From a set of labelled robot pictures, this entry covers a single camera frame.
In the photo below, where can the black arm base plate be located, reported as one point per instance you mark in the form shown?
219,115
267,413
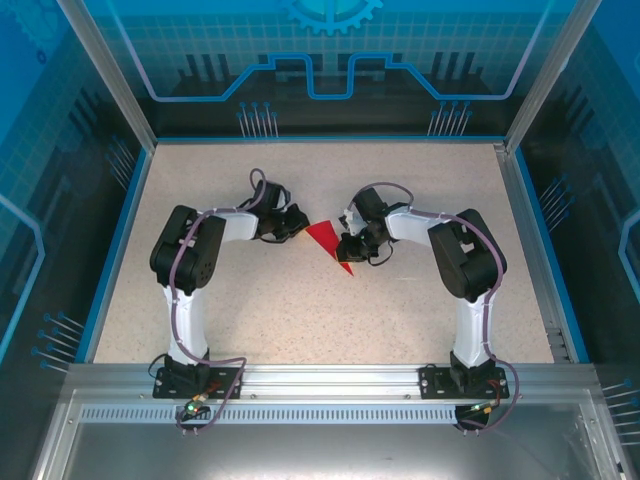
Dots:
227,387
430,382

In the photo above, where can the red paper sheet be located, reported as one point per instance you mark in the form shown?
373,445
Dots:
322,235

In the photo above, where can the aluminium frame post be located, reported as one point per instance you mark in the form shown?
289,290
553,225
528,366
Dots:
546,75
111,75

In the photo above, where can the aluminium side frame rail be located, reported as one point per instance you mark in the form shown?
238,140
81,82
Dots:
531,250

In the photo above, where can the grey metal tray sheet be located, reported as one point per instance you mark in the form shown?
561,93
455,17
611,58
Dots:
320,452

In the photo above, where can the aluminium front frame rail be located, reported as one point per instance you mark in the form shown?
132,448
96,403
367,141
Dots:
330,380

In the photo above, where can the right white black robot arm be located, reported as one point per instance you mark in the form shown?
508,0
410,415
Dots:
470,325

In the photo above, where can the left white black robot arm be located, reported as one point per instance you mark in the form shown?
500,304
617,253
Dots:
187,325

